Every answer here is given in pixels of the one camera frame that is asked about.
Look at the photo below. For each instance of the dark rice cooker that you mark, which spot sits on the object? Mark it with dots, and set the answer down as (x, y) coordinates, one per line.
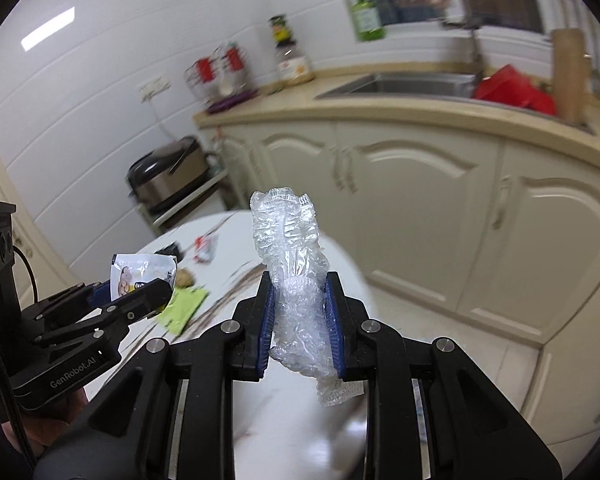
(170, 175)

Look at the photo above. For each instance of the small black packet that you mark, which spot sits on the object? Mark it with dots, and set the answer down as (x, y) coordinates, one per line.
(167, 251)

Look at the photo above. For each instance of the green packet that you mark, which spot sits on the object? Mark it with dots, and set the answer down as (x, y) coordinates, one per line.
(182, 310)

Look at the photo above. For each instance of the dark jar with yellow label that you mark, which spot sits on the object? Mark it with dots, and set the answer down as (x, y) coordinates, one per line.
(282, 30)

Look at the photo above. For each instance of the person's left hand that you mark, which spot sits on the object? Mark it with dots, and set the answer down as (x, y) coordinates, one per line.
(50, 420)

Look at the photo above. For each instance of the clear plastic wrap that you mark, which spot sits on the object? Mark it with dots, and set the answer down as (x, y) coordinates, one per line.
(290, 260)

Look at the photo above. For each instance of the clear jar with beige contents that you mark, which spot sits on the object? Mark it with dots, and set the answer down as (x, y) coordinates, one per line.
(295, 65)

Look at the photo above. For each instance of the white snack packet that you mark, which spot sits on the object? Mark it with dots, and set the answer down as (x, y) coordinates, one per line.
(137, 270)

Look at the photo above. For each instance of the red plastic basin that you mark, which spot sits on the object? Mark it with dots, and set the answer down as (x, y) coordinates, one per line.
(512, 90)

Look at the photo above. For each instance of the small brown scrap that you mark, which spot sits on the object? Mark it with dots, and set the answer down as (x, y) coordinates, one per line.
(184, 278)

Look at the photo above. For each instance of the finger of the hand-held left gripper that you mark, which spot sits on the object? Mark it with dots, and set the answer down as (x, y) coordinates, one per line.
(100, 292)
(130, 310)

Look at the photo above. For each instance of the white shelf cart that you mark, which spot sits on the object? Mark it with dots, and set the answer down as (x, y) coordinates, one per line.
(200, 197)

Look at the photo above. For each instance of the green dish soap bottle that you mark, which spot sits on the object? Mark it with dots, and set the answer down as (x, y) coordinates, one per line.
(367, 17)

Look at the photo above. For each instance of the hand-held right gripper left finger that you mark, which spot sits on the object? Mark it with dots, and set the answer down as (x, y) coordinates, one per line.
(266, 325)

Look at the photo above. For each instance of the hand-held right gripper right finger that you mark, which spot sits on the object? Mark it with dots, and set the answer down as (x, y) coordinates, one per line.
(332, 325)

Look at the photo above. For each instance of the metal faucet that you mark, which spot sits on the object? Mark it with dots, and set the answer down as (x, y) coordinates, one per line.
(475, 45)

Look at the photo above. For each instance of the white wall outlet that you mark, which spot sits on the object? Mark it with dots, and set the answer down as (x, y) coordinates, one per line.
(155, 89)

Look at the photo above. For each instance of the red and white packet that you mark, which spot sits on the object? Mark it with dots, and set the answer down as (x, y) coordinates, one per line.
(205, 249)

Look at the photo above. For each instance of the steel sink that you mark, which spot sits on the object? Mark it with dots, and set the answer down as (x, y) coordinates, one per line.
(395, 85)

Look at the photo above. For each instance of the round white marble table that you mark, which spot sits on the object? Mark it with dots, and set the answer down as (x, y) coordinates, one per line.
(230, 255)

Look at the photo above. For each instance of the wooden cutting board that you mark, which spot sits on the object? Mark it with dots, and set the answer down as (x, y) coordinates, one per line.
(569, 75)

